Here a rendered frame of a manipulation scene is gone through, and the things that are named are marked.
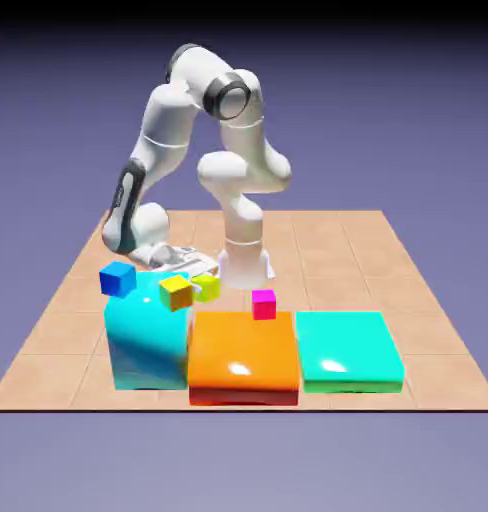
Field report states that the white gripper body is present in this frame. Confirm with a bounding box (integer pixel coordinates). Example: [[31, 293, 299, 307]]
[[158, 245, 220, 278]]

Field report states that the small lime cube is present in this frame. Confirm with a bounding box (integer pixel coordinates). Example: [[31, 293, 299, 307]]
[[190, 273, 222, 304]]

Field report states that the small yellow cube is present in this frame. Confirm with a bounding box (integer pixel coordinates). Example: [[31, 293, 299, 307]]
[[158, 274, 194, 313]]

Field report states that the small blue cube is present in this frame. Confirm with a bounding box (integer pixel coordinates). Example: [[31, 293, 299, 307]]
[[98, 260, 138, 300]]

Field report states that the small magenta cube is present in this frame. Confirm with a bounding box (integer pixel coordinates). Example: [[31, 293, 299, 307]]
[[251, 289, 278, 322]]

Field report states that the large cyan box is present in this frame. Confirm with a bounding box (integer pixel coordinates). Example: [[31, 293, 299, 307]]
[[103, 270, 191, 392]]

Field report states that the large orange box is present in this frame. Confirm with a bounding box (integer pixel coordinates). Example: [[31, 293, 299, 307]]
[[187, 310, 302, 408]]

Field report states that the large turquoise box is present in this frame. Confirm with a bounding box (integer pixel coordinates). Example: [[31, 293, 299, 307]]
[[294, 310, 406, 395]]

